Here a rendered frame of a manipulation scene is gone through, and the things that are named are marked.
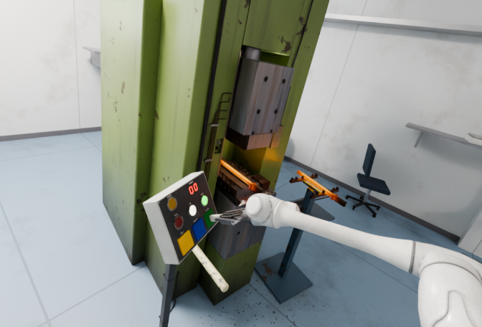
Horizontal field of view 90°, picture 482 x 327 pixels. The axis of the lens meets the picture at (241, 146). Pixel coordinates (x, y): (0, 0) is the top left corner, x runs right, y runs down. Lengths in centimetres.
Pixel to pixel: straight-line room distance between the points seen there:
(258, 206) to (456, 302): 53
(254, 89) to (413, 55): 316
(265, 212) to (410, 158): 354
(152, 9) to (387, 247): 154
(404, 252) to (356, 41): 371
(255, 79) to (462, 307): 108
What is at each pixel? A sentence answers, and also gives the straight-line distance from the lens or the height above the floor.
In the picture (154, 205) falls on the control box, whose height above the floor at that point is 118.
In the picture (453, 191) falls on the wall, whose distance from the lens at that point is 435.
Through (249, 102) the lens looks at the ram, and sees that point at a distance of 131.
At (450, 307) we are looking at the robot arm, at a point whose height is 137.
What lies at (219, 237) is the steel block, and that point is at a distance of 178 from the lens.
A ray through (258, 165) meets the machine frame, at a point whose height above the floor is 102.
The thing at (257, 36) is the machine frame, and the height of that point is 188.
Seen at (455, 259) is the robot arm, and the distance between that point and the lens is 94.
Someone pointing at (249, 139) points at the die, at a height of 134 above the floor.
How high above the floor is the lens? 179
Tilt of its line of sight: 21 degrees down
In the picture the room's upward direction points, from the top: 12 degrees clockwise
